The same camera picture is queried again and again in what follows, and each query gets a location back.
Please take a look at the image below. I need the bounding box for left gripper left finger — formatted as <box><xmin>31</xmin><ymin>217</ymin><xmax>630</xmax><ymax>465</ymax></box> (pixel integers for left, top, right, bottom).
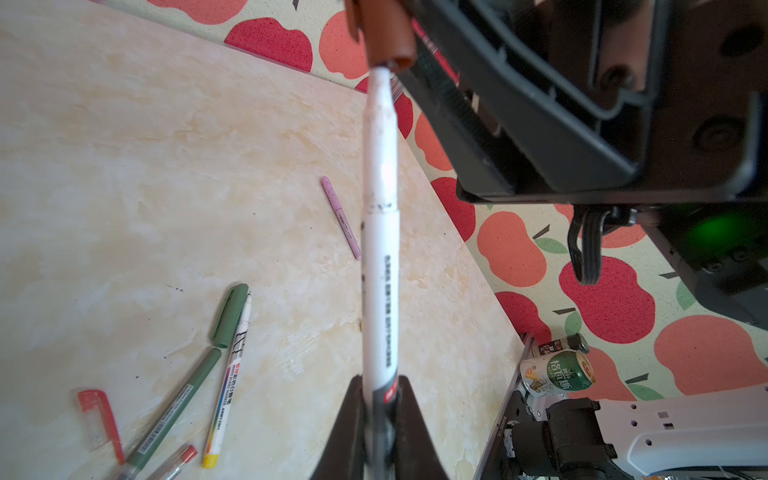
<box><xmin>310</xmin><ymin>375</ymin><xmax>365</xmax><ymax>480</ymax></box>

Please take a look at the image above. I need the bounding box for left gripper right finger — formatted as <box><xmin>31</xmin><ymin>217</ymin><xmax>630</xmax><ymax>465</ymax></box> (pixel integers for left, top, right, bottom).
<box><xmin>395</xmin><ymin>376</ymin><xmax>448</xmax><ymax>480</ymax></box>

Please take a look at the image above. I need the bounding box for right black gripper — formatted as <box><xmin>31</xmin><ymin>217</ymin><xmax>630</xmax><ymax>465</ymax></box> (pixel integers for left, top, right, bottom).
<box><xmin>398</xmin><ymin>1</ymin><xmax>767</xmax><ymax>204</ymax></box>

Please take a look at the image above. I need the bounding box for brown pen cap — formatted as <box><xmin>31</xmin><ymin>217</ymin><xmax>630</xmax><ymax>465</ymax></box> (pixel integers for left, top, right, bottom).
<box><xmin>344</xmin><ymin>0</ymin><xmax>417</xmax><ymax>73</ymax></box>

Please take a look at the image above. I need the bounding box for white pen brown end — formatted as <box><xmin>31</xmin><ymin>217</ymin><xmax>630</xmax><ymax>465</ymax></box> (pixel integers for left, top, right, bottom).
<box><xmin>361</xmin><ymin>66</ymin><xmax>400</xmax><ymax>479</ymax></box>

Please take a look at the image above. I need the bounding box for pink fountain pen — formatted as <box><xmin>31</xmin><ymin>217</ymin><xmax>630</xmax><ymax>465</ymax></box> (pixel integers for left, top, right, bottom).
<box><xmin>320</xmin><ymin>176</ymin><xmax>361</xmax><ymax>260</ymax></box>

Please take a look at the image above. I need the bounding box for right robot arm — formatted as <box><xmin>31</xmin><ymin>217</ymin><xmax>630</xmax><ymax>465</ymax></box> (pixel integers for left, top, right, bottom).
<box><xmin>404</xmin><ymin>1</ymin><xmax>767</xmax><ymax>403</ymax></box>

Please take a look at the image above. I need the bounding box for red gel pen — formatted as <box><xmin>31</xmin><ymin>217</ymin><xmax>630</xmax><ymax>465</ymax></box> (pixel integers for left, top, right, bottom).
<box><xmin>148</xmin><ymin>444</ymin><xmax>198</xmax><ymax>480</ymax></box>

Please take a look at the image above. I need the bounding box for green pen cap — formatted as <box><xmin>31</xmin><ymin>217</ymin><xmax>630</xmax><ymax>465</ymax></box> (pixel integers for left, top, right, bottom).
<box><xmin>211</xmin><ymin>283</ymin><xmax>249</xmax><ymax>349</ymax></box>

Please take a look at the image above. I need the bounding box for green marker pen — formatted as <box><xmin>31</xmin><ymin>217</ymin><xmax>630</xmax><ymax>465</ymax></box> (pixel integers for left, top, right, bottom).
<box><xmin>116</xmin><ymin>347</ymin><xmax>222</xmax><ymax>479</ymax></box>

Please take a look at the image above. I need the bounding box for clear red pen cap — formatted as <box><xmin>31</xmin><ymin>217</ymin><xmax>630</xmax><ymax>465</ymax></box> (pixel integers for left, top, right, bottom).
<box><xmin>75</xmin><ymin>389</ymin><xmax>125</xmax><ymax>465</ymax></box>

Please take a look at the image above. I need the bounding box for green drink can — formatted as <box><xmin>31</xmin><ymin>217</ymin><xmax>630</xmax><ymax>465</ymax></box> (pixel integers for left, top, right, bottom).
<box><xmin>520</xmin><ymin>350</ymin><xmax>597</xmax><ymax>397</ymax></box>

